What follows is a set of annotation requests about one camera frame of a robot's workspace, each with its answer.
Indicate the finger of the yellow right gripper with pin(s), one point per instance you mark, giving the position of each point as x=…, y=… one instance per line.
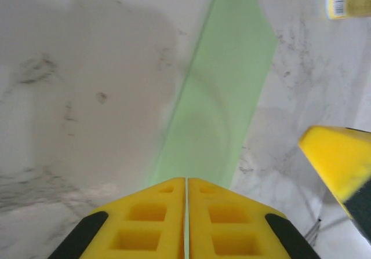
x=342, y=160

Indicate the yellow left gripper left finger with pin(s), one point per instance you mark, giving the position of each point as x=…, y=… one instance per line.
x=139, y=227

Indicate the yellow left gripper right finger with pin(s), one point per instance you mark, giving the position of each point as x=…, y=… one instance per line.
x=232, y=227

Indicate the light green paper sheet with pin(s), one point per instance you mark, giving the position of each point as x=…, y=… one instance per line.
x=226, y=96

